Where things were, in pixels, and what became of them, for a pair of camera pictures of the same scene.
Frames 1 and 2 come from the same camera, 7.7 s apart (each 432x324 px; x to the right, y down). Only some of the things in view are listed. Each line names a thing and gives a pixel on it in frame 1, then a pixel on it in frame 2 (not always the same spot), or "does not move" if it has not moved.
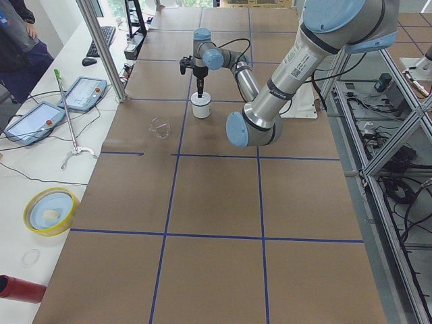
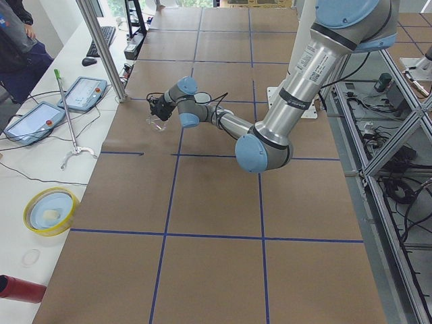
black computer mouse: (88, 61) does not move
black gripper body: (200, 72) → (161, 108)
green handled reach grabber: (76, 150) does not move
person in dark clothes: (23, 57) does not move
